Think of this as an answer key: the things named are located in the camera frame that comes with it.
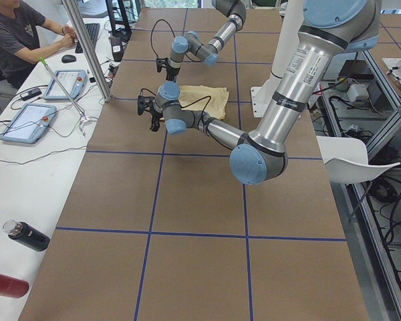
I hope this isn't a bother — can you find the aluminium frame post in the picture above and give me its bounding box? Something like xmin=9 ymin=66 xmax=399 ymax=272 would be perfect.
xmin=63 ymin=0 xmax=112 ymax=102

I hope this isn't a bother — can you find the near blue teach pendant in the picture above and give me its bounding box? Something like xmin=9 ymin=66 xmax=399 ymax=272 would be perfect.
xmin=0 ymin=103 xmax=57 ymax=144

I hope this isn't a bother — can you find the beige long-sleeve printed shirt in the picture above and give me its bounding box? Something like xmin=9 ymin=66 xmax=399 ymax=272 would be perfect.
xmin=179 ymin=86 xmax=229 ymax=120

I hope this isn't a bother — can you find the far blue teach pendant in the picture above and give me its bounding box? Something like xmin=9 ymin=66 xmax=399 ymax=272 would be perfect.
xmin=43 ymin=70 xmax=87 ymax=101

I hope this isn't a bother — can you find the black computer mouse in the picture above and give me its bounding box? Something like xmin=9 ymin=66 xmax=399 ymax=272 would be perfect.
xmin=61 ymin=54 xmax=77 ymax=64

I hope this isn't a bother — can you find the black insulated bottle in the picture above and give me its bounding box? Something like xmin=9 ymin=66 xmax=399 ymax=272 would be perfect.
xmin=3 ymin=219 xmax=50 ymax=251

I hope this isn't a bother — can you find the black computer keyboard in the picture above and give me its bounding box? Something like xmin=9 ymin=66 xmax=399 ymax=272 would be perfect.
xmin=75 ymin=23 xmax=100 ymax=54

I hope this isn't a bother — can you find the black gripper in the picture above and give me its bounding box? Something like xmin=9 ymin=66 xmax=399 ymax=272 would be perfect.
xmin=166 ymin=58 xmax=181 ymax=82
xmin=148 ymin=98 xmax=163 ymax=131

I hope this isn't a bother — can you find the seated person grey shirt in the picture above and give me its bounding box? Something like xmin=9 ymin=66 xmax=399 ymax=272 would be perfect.
xmin=0 ymin=0 xmax=78 ymax=88

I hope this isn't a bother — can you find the brown paper table cover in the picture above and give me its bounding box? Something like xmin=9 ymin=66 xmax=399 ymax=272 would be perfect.
xmin=20 ymin=9 xmax=368 ymax=320

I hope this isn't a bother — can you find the red water bottle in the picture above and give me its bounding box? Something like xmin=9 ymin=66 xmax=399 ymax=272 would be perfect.
xmin=0 ymin=274 xmax=29 ymax=298

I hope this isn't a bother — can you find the blue teach pendant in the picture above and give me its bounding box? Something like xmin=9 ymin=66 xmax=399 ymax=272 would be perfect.
xmin=0 ymin=103 xmax=57 ymax=144
xmin=43 ymin=70 xmax=87 ymax=101

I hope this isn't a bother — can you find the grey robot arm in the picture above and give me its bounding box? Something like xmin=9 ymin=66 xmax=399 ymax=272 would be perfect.
xmin=156 ymin=0 xmax=246 ymax=82
xmin=146 ymin=1 xmax=382 ymax=185

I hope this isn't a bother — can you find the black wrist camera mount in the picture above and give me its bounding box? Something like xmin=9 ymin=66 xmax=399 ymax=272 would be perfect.
xmin=156 ymin=58 xmax=168 ymax=73
xmin=137 ymin=95 xmax=154 ymax=116

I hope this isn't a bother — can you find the white plastic chair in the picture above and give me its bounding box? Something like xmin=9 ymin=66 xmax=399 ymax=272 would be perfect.
xmin=316 ymin=136 xmax=400 ymax=184

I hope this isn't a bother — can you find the long metal grabber stick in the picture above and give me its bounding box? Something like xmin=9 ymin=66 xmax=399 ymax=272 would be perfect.
xmin=40 ymin=58 xmax=98 ymax=136

